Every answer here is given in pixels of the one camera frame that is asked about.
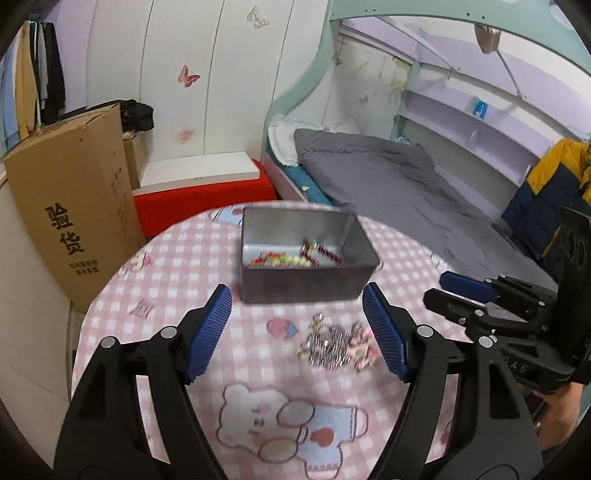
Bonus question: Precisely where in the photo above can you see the red beaded bracelet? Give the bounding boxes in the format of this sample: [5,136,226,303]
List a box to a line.
[301,239,346,267]

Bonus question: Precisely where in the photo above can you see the pink hair clip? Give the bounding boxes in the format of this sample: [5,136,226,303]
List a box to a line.
[347,322,380,371]

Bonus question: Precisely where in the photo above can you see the pink checkered bear tablecloth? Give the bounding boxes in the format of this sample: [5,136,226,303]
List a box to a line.
[71,202,468,480]

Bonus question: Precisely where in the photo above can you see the large brown cardboard box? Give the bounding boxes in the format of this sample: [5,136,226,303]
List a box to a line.
[2,104,147,315]

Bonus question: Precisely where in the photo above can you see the teal bed sheet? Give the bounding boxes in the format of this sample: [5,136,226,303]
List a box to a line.
[281,164,334,207]

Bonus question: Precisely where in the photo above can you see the black hanging garment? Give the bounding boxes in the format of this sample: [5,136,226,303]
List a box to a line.
[43,21,66,124]

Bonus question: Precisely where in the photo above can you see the black bag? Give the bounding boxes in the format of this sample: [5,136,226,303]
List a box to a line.
[120,99,154,136]

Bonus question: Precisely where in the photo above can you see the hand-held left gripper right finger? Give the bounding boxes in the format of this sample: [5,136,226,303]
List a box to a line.
[362,281,546,480]

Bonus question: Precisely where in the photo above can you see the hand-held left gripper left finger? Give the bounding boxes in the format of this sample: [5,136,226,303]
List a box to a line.
[53,284,234,480]

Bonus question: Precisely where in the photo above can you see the yellow hanging garment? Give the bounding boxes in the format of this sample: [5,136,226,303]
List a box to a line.
[15,23,40,140]

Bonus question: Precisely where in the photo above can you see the grey hanging garment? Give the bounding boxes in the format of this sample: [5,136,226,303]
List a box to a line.
[34,23,49,112]

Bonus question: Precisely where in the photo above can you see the teal bunk bed frame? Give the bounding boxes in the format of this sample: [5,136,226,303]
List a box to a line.
[257,0,591,178]

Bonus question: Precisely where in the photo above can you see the grey blanket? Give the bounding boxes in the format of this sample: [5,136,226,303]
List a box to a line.
[294,128,560,292]

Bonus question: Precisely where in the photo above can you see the red cloth covered bench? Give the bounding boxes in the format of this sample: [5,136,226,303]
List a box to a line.
[133,159,278,239]

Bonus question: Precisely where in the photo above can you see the white board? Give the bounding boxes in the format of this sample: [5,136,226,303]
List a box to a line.
[137,152,262,190]

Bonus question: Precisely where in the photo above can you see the pink butterfly wall sticker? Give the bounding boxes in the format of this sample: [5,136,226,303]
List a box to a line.
[177,64,202,89]

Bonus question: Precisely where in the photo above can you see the lilac wall shelves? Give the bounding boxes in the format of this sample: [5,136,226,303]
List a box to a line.
[396,59,591,186]

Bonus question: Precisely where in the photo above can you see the white pillow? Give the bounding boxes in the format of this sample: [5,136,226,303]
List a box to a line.
[268,114,357,168]

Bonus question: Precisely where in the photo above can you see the pale butterfly wall sticker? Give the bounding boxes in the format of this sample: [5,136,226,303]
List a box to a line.
[246,5,271,29]

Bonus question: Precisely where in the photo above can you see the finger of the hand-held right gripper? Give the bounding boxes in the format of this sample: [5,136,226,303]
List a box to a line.
[423,288,505,340]
[440,271,559,309]

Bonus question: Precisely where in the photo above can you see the yellow and navy jacket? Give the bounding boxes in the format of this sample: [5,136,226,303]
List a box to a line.
[501,137,591,274]

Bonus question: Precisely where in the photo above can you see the person's right forearm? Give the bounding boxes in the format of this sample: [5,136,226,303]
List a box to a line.
[538,382,585,450]

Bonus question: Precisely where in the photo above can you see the colourful beaded bracelet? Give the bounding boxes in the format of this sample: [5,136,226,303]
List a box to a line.
[248,250,320,269]

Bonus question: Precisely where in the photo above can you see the beige hanging pouch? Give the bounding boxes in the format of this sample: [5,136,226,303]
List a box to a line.
[475,24,502,55]

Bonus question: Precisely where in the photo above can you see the grey metal tin box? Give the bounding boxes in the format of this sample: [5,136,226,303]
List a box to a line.
[239,205,382,304]

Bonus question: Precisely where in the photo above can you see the light blue hanging garment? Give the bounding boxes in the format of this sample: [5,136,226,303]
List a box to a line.
[0,46,20,152]

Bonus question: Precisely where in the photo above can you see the small brown cardboard box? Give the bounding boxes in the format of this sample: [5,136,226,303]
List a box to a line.
[122,131,149,191]

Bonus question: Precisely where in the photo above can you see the silver chain jewelry pile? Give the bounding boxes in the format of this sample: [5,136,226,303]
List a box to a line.
[297,313,355,371]

